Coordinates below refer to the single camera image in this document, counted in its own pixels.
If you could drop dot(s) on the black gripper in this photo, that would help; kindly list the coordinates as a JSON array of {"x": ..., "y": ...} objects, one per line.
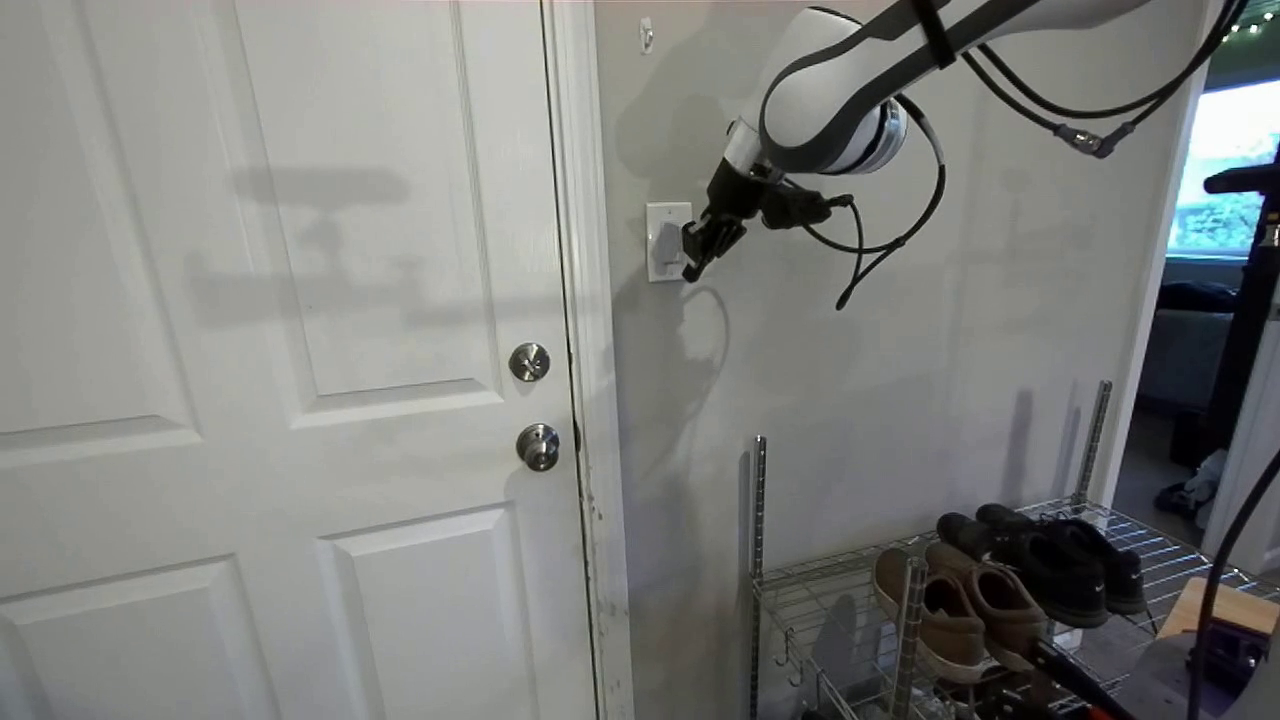
[{"x": 734, "y": 200}]

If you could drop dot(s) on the white wall light switch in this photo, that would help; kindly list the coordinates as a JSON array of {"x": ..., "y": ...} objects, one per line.
[{"x": 664, "y": 241}]

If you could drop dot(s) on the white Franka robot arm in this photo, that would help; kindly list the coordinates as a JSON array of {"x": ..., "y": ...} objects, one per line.
[{"x": 855, "y": 95}]

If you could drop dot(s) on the silver deadbolt lock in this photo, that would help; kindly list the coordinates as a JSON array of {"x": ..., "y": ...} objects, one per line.
[{"x": 528, "y": 361}]

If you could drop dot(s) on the silver round door knob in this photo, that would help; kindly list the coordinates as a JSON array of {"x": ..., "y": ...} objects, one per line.
[{"x": 537, "y": 444}]

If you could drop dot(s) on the tan suede shoe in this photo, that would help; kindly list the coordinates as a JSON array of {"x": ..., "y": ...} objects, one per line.
[
  {"x": 944, "y": 624},
  {"x": 1006, "y": 603}
]

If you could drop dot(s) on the white panelled door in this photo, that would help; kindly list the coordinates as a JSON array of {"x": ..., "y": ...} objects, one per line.
[{"x": 264, "y": 403}]

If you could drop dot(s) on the black shoe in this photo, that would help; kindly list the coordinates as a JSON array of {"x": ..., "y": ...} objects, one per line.
[
  {"x": 1055, "y": 564},
  {"x": 1115, "y": 562}
]

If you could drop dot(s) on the dark grey sofa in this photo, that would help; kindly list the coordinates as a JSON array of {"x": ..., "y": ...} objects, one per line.
[{"x": 1185, "y": 347}]

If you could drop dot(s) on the bright window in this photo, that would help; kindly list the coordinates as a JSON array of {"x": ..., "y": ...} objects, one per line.
[{"x": 1226, "y": 167}]

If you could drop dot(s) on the brown cardboard box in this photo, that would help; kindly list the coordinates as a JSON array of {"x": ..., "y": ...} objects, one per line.
[{"x": 1232, "y": 608}]

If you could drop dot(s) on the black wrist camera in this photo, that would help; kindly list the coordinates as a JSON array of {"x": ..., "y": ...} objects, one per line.
[{"x": 798, "y": 206}]

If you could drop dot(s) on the white door frame trim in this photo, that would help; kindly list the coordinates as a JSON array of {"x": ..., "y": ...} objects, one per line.
[{"x": 593, "y": 403}]

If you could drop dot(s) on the small wall screw hook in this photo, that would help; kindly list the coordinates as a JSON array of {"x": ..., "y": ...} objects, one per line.
[{"x": 651, "y": 35}]

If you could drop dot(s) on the black camera stand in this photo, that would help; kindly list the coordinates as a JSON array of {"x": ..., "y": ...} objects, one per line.
[{"x": 1245, "y": 304}]

